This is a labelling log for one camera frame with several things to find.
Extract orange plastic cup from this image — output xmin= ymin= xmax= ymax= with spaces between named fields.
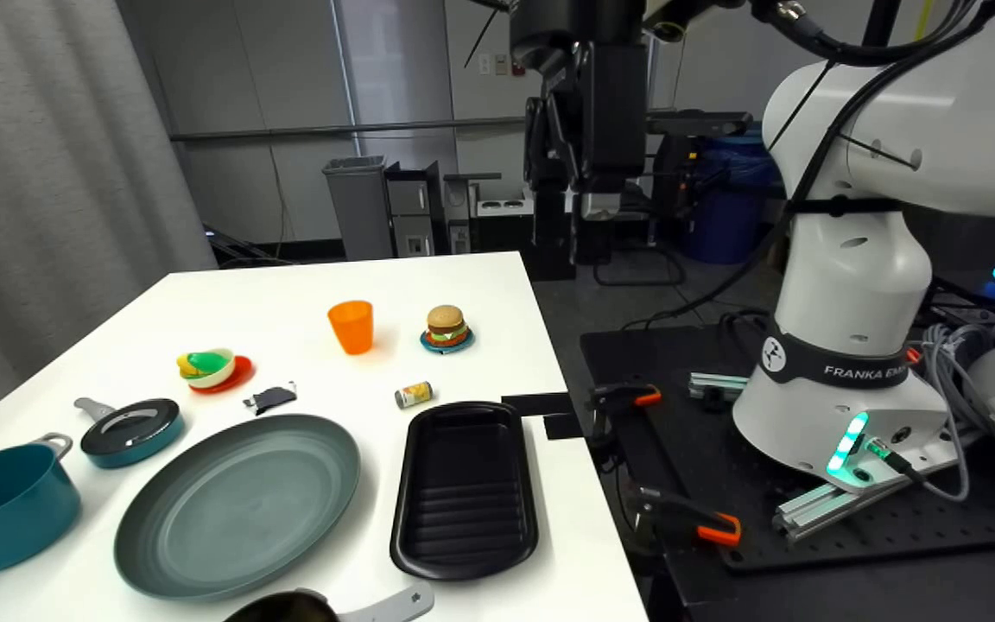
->
xmin=325 ymin=298 xmax=376 ymax=358

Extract small black flat bracket plate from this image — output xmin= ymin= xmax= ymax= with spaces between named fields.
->
xmin=541 ymin=406 xmax=587 ymax=444

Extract small teal saucer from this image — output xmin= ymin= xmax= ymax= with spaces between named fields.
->
xmin=418 ymin=327 xmax=480 ymax=357

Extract small black grey toy piece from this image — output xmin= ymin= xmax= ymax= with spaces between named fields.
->
xmin=243 ymin=380 xmax=299 ymax=419

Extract toy burger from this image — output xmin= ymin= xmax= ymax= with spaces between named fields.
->
xmin=421 ymin=302 xmax=473 ymax=344

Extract small red saucer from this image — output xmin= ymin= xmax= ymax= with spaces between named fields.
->
xmin=178 ymin=351 xmax=259 ymax=398

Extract grey round plate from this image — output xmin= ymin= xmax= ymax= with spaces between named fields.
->
xmin=110 ymin=411 xmax=363 ymax=605

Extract aluminium profile rail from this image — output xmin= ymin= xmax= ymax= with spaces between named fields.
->
xmin=771 ymin=441 xmax=963 ymax=547

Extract small black pot grey handle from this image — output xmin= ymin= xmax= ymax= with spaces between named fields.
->
xmin=220 ymin=583 xmax=437 ymax=622

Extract green yellow toy food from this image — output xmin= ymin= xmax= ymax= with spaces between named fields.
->
xmin=171 ymin=344 xmax=239 ymax=386

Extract blue plastic barrel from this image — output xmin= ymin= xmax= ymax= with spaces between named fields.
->
xmin=679 ymin=132 xmax=784 ymax=271

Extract black ridged grill tray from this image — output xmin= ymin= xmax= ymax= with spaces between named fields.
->
xmin=388 ymin=398 xmax=541 ymax=583

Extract small teal frying pan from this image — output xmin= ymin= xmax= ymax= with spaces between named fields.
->
xmin=74 ymin=394 xmax=190 ymax=473

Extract black perforated base board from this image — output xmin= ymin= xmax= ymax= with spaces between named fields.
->
xmin=578 ymin=321 xmax=995 ymax=580

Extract teal cooking pot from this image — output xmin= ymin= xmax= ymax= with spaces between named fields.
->
xmin=0 ymin=429 xmax=84 ymax=578

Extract small yellow spice can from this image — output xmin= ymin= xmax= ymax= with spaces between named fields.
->
xmin=391 ymin=377 xmax=437 ymax=411

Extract grey base cables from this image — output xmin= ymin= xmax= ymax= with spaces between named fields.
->
xmin=915 ymin=321 xmax=987 ymax=508

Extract large black flat bracket plate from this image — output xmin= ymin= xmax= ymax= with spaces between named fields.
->
xmin=502 ymin=390 xmax=578 ymax=419

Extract grey cabinet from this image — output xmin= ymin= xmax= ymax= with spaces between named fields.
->
xmin=321 ymin=157 xmax=402 ymax=261

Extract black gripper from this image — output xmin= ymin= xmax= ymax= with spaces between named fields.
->
xmin=562 ymin=0 xmax=648 ymax=195

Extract grey curtain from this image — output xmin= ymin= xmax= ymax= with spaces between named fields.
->
xmin=0 ymin=0 xmax=220 ymax=441

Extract black clamp orange tip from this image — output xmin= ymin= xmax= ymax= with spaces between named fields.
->
xmin=587 ymin=380 xmax=668 ymax=420
xmin=633 ymin=479 xmax=747 ymax=553

